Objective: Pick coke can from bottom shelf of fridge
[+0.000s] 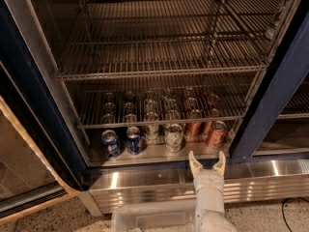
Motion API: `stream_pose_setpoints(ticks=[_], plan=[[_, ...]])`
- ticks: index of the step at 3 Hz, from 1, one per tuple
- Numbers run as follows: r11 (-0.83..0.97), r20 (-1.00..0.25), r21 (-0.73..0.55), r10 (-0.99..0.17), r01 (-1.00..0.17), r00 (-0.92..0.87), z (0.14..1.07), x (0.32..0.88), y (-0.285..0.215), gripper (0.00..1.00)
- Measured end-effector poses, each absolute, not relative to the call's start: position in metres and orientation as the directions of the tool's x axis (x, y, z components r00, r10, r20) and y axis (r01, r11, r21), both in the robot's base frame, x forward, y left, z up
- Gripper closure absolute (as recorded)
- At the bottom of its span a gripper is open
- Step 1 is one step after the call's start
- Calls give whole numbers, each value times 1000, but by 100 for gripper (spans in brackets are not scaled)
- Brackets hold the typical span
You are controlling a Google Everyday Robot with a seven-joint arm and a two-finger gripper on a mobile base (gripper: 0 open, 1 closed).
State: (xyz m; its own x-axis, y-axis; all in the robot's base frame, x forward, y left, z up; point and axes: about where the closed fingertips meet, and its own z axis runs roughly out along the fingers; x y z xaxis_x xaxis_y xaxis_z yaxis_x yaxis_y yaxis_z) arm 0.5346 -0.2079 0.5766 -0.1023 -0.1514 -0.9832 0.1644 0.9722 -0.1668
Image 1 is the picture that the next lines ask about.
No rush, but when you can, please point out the black cable on floor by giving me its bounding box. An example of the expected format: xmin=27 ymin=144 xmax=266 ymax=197
xmin=281 ymin=196 xmax=309 ymax=232

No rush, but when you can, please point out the lower wire fridge shelf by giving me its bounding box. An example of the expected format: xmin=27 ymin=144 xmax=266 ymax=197
xmin=77 ymin=72 xmax=255 ymax=129

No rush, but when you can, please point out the front green white soda can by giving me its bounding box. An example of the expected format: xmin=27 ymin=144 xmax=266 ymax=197
xmin=166 ymin=124 xmax=183 ymax=153

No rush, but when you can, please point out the red coke can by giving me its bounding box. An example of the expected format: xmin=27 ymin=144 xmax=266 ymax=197
xmin=184 ymin=109 xmax=202 ymax=138
xmin=206 ymin=120 xmax=227 ymax=149
xmin=203 ymin=108 xmax=220 ymax=135

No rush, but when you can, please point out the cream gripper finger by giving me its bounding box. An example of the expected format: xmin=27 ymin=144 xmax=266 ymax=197
xmin=189 ymin=151 xmax=203 ymax=177
xmin=212 ymin=151 xmax=226 ymax=177

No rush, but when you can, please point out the clear plastic bin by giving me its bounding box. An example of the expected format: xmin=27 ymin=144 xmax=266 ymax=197
xmin=110 ymin=199 xmax=216 ymax=232

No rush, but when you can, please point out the blue pepsi can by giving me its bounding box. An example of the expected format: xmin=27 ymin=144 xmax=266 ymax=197
xmin=101 ymin=130 xmax=121 ymax=158
xmin=126 ymin=127 xmax=143 ymax=155

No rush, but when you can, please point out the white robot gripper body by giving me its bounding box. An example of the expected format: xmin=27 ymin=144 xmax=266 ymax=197
xmin=193 ymin=170 xmax=224 ymax=192

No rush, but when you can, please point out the front left blue pepsi can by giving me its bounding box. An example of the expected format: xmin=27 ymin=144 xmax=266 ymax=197
xmin=101 ymin=130 xmax=121 ymax=158

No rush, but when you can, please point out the red coke can behind front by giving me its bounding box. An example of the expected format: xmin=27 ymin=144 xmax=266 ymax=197
xmin=203 ymin=108 xmax=220 ymax=135

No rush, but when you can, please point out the front right blue pepsi can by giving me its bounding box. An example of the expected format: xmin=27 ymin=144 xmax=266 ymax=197
xmin=126 ymin=127 xmax=143 ymax=155

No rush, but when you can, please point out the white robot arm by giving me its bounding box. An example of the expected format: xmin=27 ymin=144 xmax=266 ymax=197
xmin=189 ymin=151 xmax=238 ymax=232

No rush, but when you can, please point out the open glass fridge door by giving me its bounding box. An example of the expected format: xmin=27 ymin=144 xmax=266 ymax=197
xmin=0 ymin=72 xmax=79 ymax=224

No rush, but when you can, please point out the dark blue fridge centre post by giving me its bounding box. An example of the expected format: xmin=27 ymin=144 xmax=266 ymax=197
xmin=231 ymin=9 xmax=309 ymax=162

